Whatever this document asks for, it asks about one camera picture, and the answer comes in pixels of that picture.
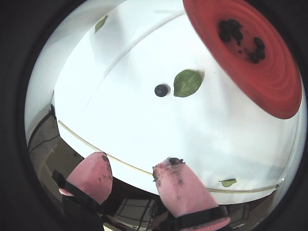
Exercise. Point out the small green leaf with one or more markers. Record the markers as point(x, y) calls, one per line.
point(100, 24)

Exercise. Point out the pink covered gripper finger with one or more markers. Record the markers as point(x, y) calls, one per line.
point(183, 192)
point(89, 178)

